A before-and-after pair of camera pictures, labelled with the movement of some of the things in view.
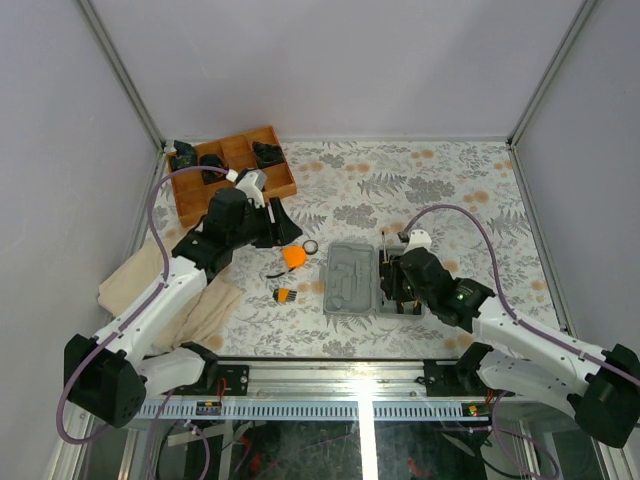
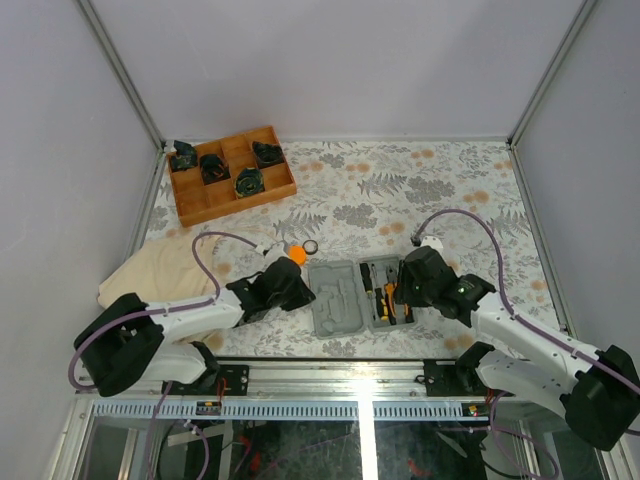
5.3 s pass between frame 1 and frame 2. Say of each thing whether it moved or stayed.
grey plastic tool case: moved
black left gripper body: moved
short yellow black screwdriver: moved
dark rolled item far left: stayed
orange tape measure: stayed
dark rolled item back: stayed
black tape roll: stayed
